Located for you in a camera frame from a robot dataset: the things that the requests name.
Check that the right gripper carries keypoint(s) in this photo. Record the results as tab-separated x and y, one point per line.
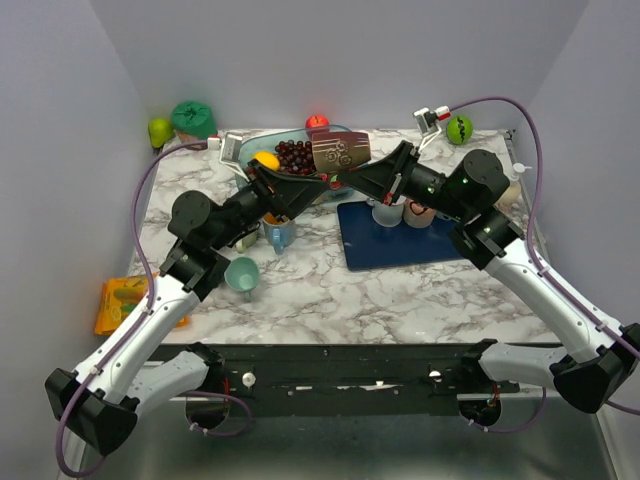
380	178

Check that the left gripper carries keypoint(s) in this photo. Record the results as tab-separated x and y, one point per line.
290	192

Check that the grey white mug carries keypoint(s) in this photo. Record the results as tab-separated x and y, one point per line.
388	215

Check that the butterfly blue mug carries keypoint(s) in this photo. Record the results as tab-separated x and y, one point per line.
280	234

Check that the brown striped mug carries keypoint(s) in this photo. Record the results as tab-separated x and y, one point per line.
335	151

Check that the pink mug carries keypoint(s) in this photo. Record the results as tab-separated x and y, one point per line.
417	216

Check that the sage green mug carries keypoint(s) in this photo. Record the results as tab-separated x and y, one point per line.
242	275

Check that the light green mug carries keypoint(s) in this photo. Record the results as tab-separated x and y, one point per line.
246	242

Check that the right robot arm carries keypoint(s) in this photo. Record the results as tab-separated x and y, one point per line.
596	355

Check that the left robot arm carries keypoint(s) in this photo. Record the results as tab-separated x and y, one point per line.
102	399

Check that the purple grape bunch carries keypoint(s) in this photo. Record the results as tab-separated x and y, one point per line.
295	157

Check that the yellow lemon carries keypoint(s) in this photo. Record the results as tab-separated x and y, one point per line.
267	159

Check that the clear blue fruit container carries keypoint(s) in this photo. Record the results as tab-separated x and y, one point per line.
268	142

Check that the dark blue tray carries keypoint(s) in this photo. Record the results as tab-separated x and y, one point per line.
368	245

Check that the red apple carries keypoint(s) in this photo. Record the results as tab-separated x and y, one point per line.
317	124

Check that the green striped ball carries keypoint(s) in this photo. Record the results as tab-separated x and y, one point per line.
459	130

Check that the green wrapped jar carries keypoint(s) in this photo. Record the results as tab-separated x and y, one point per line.
193	121

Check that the cream soap pump bottle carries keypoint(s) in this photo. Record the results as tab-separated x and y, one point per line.
513	192

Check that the green pear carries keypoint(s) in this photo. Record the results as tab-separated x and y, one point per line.
160	131

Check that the orange snack bag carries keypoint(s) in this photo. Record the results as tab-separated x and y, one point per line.
119	297

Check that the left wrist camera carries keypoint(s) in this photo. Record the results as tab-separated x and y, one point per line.
226	151

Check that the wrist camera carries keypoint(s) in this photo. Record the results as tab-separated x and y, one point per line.
226	151
428	123

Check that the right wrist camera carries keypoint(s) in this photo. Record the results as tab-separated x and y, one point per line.
428	123

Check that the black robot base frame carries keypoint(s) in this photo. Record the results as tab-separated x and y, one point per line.
348	380

